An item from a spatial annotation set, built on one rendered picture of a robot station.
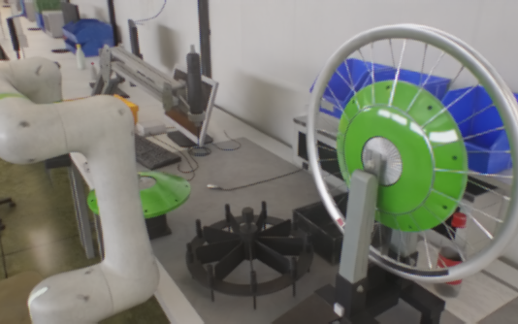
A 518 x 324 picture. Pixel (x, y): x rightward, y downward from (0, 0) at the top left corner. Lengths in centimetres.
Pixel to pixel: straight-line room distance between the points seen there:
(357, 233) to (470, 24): 79
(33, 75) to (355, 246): 98
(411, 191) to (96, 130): 66
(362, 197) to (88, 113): 60
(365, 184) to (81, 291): 67
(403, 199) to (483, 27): 70
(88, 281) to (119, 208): 18
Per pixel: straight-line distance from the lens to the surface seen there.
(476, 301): 136
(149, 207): 137
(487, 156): 126
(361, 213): 93
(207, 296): 125
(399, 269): 104
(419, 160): 88
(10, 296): 194
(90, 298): 114
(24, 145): 101
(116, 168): 107
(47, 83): 144
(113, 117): 104
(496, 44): 147
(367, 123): 94
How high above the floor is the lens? 171
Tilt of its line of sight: 23 degrees down
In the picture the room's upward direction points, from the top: straight up
